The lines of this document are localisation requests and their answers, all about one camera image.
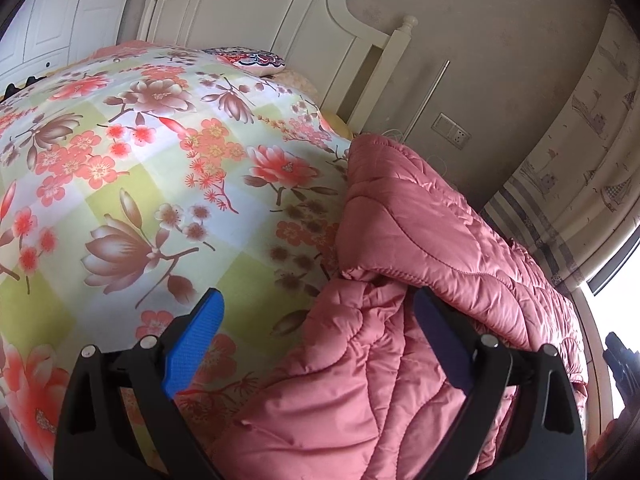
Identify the floral bedsheet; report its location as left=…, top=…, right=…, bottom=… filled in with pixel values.
left=0, top=40, right=353, bottom=466

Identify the white wardrobe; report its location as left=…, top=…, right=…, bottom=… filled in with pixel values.
left=0, top=0, right=146, bottom=86

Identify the yellow pillow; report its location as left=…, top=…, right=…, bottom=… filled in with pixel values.
left=320, top=109, right=354, bottom=142

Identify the thin metal rod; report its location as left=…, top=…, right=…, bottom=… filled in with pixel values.
left=402, top=60, right=451, bottom=143

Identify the pink quilted blanket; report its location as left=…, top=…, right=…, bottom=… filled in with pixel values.
left=207, top=132, right=588, bottom=480

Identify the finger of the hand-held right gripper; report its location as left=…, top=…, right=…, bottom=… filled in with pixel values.
left=603, top=331, right=640, bottom=411

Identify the patterned pillow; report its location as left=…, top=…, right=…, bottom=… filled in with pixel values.
left=202, top=47, right=287, bottom=77

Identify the printed curtain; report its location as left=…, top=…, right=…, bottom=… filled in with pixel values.
left=482, top=2, right=640, bottom=291

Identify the dark cloth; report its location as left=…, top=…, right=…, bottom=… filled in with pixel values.
left=2, top=76, right=48, bottom=101

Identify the white wooden headboard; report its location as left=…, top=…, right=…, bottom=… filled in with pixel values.
left=137, top=0, right=420, bottom=136

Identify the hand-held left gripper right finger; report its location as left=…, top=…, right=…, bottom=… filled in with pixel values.
left=412, top=286, right=587, bottom=480

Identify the wall socket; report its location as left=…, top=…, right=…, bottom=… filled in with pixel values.
left=432, top=112, right=472, bottom=147

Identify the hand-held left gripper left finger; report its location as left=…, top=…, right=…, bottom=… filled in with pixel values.
left=52, top=287, right=226, bottom=480

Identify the window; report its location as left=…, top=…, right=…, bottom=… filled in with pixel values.
left=585, top=225, right=640, bottom=341

